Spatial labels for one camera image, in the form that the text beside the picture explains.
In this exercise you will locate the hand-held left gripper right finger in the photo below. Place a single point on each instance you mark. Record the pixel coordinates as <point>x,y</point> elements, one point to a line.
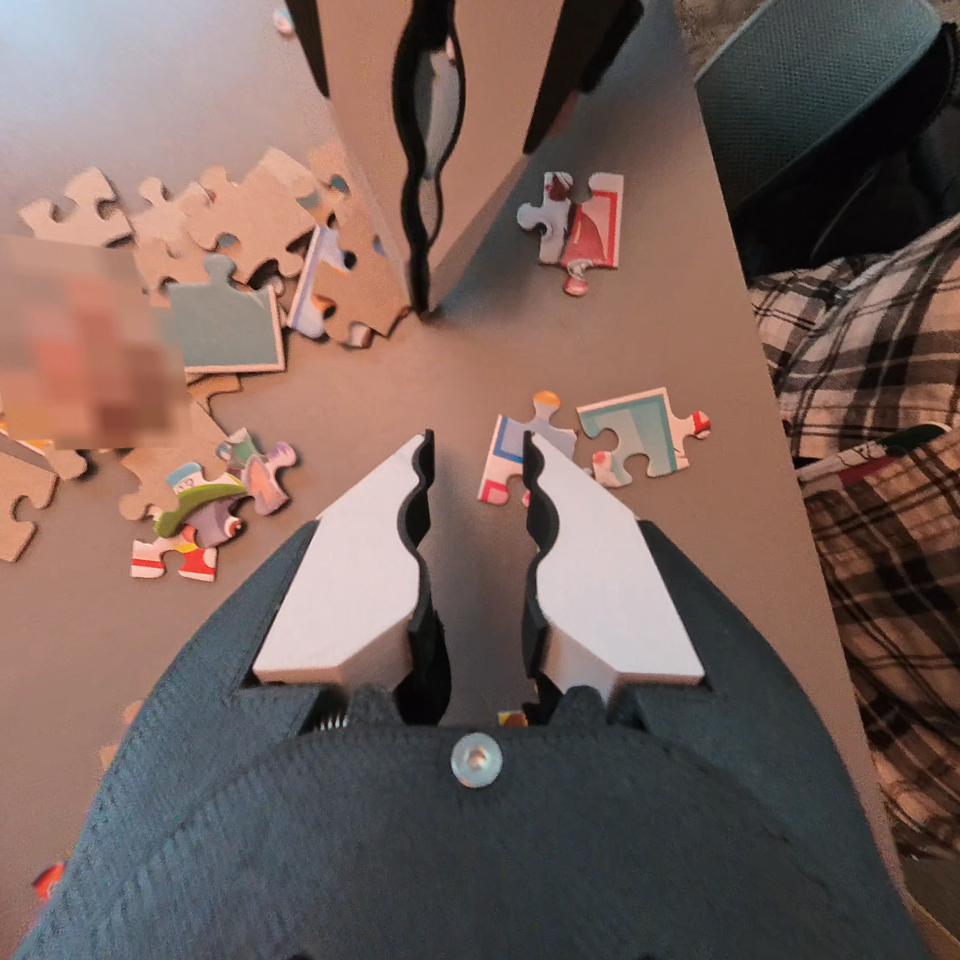
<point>615,592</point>

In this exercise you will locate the person's plaid shirt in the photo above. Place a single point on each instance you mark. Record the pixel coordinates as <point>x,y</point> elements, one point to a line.
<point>885,562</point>

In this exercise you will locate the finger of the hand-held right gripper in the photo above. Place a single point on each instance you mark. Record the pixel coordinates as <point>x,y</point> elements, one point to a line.
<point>510,75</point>
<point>360,90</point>

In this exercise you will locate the plain teal puzzle piece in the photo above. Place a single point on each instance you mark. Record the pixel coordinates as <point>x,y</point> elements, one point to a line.
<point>225,322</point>

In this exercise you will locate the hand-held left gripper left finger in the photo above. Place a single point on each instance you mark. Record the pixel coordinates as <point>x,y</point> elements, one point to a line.
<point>345,592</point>

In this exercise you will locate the blue framed white puzzle piece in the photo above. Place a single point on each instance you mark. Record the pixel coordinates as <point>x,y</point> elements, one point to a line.
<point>510,450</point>

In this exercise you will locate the pile of puzzle pieces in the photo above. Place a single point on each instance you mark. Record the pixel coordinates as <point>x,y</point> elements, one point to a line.
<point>247,217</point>

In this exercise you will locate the grey mesh office chair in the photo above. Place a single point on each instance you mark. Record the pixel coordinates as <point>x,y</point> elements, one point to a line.
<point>810,75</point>

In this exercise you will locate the teal corner puzzle piece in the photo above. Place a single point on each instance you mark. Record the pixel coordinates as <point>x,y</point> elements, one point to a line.
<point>645,435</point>

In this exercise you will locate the white and red puzzle piece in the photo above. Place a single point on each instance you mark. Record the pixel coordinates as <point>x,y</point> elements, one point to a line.
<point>577,225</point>

